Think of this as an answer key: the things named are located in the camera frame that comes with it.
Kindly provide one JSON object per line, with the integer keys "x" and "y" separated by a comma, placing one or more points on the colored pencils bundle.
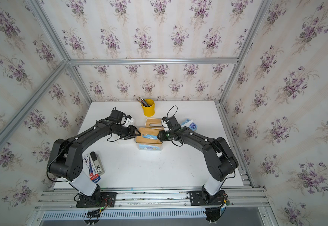
{"x": 143, "y": 102}

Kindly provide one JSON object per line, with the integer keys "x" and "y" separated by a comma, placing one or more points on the white box with bamboo lid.
{"x": 154, "y": 123}

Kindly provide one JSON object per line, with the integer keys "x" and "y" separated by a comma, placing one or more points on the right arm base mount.
{"x": 217, "y": 203}

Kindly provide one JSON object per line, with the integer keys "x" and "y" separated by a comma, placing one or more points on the bamboo tissue box lid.
{"x": 148, "y": 136}

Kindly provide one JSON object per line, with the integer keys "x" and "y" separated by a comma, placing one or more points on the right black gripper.
{"x": 161, "y": 136}

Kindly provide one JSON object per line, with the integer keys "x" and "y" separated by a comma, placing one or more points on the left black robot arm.
{"x": 66, "y": 157}

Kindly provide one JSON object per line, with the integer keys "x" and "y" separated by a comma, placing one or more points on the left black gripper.
{"x": 131, "y": 132}

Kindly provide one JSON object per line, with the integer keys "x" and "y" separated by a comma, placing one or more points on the clear plastic tissue box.
{"x": 148, "y": 146}

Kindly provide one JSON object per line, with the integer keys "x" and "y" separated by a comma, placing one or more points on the yellow metal pen bucket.
{"x": 148, "y": 107}

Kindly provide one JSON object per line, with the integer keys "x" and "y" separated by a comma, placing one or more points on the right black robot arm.
{"x": 219, "y": 157}

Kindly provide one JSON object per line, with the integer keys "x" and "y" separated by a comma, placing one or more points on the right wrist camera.
{"x": 164, "y": 121}

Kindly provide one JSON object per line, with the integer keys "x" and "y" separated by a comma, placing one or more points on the white plastic tray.
{"x": 114, "y": 137}

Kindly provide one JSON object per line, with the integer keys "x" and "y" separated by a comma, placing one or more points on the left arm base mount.
{"x": 100, "y": 201}

